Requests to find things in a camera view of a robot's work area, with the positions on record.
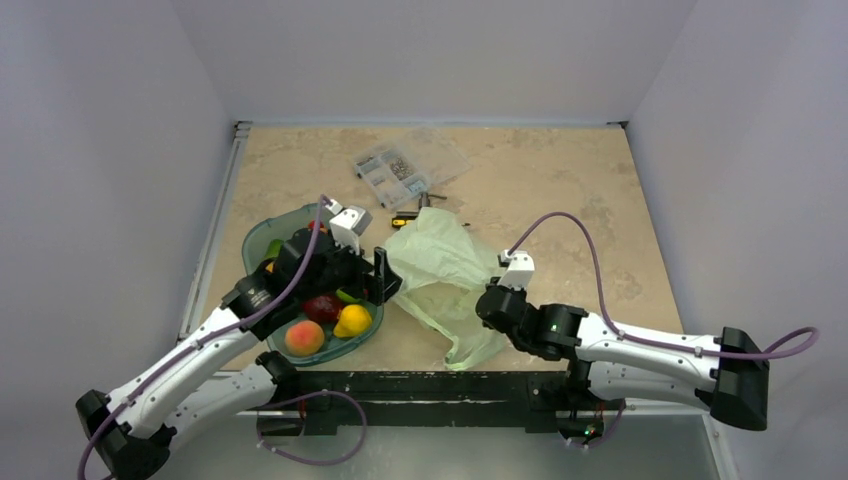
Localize yellow fake lemon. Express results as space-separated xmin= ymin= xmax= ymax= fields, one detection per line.
xmin=332 ymin=304 xmax=373 ymax=339

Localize teal plastic tray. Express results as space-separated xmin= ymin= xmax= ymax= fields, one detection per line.
xmin=241 ymin=203 xmax=383 ymax=367

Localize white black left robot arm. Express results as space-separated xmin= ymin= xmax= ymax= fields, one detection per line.
xmin=75 ymin=228 xmax=403 ymax=479

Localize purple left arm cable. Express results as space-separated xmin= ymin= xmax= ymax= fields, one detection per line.
xmin=76 ymin=193 xmax=369 ymax=480

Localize green fake guava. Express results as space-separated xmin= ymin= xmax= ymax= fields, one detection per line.
xmin=335 ymin=289 xmax=363 ymax=304

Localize green orange fake mango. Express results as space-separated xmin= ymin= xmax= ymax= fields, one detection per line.
xmin=262 ymin=239 xmax=284 ymax=262

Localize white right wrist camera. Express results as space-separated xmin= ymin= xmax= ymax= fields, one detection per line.
xmin=496 ymin=250 xmax=535 ymax=291

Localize black aluminium base frame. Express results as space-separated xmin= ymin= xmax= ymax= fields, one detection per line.
xmin=122 ymin=122 xmax=740 ymax=480

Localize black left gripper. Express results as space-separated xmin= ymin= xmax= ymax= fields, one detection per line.
xmin=297 ymin=229 xmax=404 ymax=303

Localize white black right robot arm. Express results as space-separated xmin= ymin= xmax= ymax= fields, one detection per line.
xmin=475 ymin=284 xmax=770 ymax=431

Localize yellow black screwdriver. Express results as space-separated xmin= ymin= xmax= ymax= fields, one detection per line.
xmin=390 ymin=215 xmax=417 ymax=229

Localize dark red fake plum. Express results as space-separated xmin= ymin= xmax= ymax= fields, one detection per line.
xmin=301 ymin=295 xmax=345 ymax=325

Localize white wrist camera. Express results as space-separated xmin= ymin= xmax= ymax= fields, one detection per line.
xmin=322 ymin=197 xmax=373 ymax=255
xmin=496 ymin=250 xmax=535 ymax=291

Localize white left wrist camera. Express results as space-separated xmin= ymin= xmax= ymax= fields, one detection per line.
xmin=322 ymin=197 xmax=373 ymax=255

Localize clear plastic screw box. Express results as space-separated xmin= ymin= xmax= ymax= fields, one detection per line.
xmin=352 ymin=126 xmax=471 ymax=211

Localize green plastic bag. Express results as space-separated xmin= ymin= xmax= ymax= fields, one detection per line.
xmin=384 ymin=207 xmax=505 ymax=371

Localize orange fake peach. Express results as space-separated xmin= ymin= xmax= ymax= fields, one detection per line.
xmin=284 ymin=320 xmax=325 ymax=357

